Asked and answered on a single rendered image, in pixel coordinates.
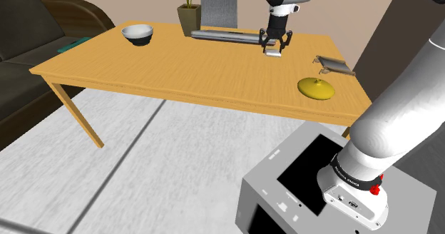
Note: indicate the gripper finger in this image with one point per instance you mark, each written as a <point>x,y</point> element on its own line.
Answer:
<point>286,40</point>
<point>264,38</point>

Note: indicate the yellow lid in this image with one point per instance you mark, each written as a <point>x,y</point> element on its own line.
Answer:
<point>315,89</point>

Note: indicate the closed grey laptop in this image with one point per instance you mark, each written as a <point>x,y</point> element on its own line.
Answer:
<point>222,36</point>

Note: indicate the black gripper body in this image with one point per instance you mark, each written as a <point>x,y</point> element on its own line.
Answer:
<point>277,26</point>

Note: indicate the potted bamboo plant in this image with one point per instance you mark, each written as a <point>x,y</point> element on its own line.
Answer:
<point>189,19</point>

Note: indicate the small silver box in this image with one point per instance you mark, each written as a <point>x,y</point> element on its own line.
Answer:
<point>273,53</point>

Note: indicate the white and black bowl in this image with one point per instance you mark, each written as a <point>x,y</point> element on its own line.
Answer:
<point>137,33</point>

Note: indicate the grey robot stand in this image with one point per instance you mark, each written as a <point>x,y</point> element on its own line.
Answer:
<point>274,205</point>

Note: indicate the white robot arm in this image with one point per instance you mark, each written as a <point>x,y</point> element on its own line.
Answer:
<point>393,122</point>

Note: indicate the dark brown sofa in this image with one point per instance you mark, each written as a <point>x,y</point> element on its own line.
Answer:
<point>24,35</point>

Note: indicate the teal book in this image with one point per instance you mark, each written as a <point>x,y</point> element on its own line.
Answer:
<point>73,44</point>

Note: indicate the wooden table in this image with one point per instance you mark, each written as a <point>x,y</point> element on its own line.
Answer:
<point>194,69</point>

